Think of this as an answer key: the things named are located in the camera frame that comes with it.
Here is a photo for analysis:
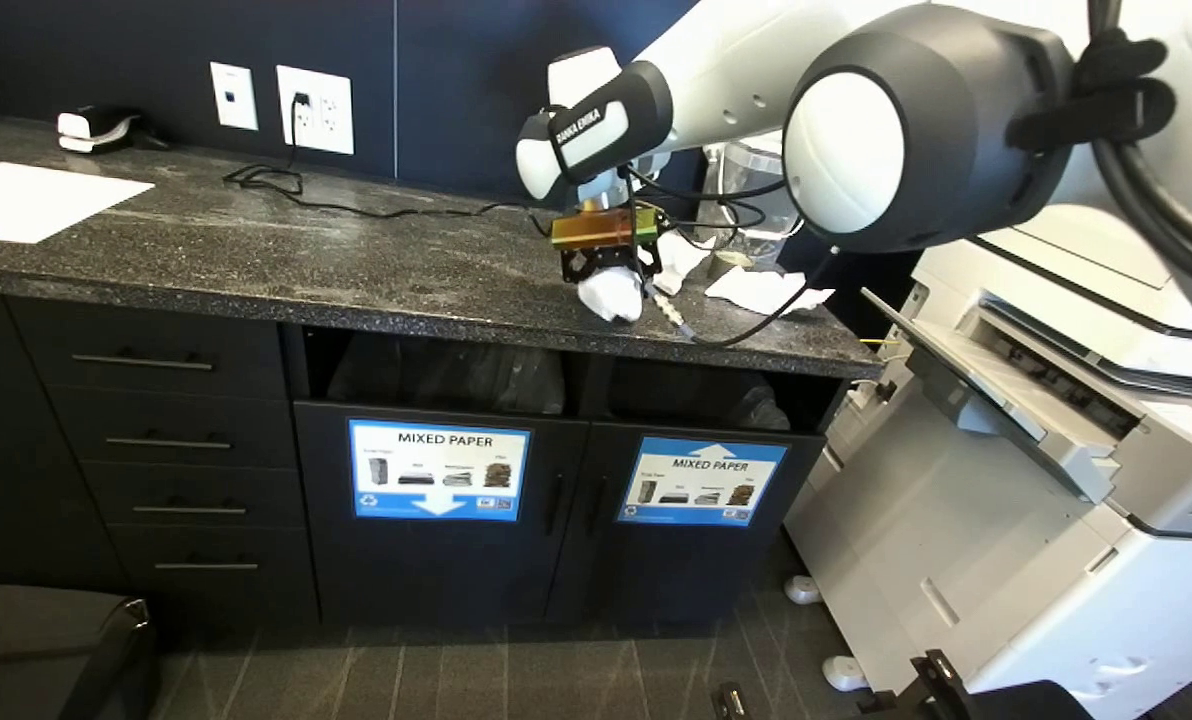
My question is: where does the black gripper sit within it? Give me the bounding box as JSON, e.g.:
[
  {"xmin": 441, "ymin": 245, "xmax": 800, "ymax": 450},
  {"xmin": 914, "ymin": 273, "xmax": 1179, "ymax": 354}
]
[{"xmin": 562, "ymin": 240, "xmax": 657, "ymax": 287}]

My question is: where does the black bin liner bag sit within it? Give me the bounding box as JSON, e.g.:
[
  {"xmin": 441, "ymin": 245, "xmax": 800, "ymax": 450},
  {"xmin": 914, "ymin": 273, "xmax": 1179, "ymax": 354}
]
[
  {"xmin": 609, "ymin": 357, "xmax": 791, "ymax": 432},
  {"xmin": 326, "ymin": 338, "xmax": 568, "ymax": 420}
]

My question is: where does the black bin cabinet door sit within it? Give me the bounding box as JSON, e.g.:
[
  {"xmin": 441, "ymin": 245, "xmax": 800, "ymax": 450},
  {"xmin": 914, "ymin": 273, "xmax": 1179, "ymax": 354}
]
[
  {"xmin": 548, "ymin": 420, "xmax": 828, "ymax": 638},
  {"xmin": 291, "ymin": 398, "xmax": 576, "ymax": 633}
]

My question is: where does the clear plastic bucket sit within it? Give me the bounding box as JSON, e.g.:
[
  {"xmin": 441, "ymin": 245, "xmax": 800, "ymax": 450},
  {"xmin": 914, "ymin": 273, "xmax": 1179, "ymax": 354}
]
[{"xmin": 693, "ymin": 136, "xmax": 796, "ymax": 254}]

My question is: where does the blue label with up arrow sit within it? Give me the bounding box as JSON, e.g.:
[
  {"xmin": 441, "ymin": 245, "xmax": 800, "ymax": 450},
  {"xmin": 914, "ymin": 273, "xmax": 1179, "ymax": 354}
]
[{"xmin": 615, "ymin": 432, "xmax": 789, "ymax": 531}]

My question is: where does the blue label with down arrow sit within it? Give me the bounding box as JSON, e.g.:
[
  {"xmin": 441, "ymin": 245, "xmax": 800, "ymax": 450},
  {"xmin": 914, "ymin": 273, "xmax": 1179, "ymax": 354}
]
[{"xmin": 350, "ymin": 418, "xmax": 533, "ymax": 529}]

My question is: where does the large white outlet plate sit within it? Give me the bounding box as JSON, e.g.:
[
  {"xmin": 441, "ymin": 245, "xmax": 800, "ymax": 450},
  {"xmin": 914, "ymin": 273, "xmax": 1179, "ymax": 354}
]
[{"xmin": 273, "ymin": 59, "xmax": 362, "ymax": 161}]

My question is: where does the white printer foot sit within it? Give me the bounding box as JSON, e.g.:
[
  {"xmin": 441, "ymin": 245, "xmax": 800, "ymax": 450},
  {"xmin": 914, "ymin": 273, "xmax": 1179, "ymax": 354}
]
[
  {"xmin": 781, "ymin": 570, "xmax": 828, "ymax": 614},
  {"xmin": 821, "ymin": 649, "xmax": 875, "ymax": 701}
]

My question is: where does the grey printer side tray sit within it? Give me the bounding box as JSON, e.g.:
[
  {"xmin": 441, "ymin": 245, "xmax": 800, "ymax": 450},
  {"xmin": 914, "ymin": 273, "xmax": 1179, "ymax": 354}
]
[{"xmin": 860, "ymin": 279, "xmax": 1133, "ymax": 509}]

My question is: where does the large white office printer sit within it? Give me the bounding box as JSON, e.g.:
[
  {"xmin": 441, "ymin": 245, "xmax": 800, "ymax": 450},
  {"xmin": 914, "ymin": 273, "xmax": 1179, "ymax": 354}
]
[{"xmin": 781, "ymin": 234, "xmax": 1192, "ymax": 720}]

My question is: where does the flat white paper sheet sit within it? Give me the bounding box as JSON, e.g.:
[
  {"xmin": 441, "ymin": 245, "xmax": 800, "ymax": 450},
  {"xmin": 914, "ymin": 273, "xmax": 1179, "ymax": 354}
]
[{"xmin": 0, "ymin": 161, "xmax": 159, "ymax": 249}]

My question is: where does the dark cabinet unit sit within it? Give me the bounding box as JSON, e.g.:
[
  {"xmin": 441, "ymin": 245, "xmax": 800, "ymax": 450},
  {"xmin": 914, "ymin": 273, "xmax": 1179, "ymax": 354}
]
[{"xmin": 0, "ymin": 273, "xmax": 886, "ymax": 645}]

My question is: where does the black soft bag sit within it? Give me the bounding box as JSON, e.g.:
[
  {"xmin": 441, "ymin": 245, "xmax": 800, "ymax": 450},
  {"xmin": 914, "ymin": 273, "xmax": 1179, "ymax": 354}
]
[{"xmin": 0, "ymin": 580, "xmax": 163, "ymax": 720}]

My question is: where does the black door handle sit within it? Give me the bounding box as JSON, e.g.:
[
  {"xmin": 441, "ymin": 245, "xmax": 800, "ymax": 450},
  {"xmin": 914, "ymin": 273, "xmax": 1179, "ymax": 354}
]
[{"xmin": 539, "ymin": 473, "xmax": 568, "ymax": 539}]

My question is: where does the black countertop power cable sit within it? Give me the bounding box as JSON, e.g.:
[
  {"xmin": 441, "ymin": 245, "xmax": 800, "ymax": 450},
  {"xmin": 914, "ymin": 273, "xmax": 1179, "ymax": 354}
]
[{"xmin": 218, "ymin": 91, "xmax": 500, "ymax": 223}]

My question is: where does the small white wall plate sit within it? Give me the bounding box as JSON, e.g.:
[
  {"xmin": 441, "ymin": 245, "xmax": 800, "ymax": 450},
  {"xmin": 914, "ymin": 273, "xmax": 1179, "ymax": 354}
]
[{"xmin": 209, "ymin": 58, "xmax": 266, "ymax": 136}]

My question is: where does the metal drawer handle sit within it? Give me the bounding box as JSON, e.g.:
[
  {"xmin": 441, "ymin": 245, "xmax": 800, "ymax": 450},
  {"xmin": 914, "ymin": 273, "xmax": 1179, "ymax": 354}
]
[
  {"xmin": 63, "ymin": 348, "xmax": 220, "ymax": 377},
  {"xmin": 102, "ymin": 428, "xmax": 239, "ymax": 457},
  {"xmin": 150, "ymin": 556, "xmax": 266, "ymax": 580},
  {"xmin": 127, "ymin": 499, "xmax": 254, "ymax": 524}
]

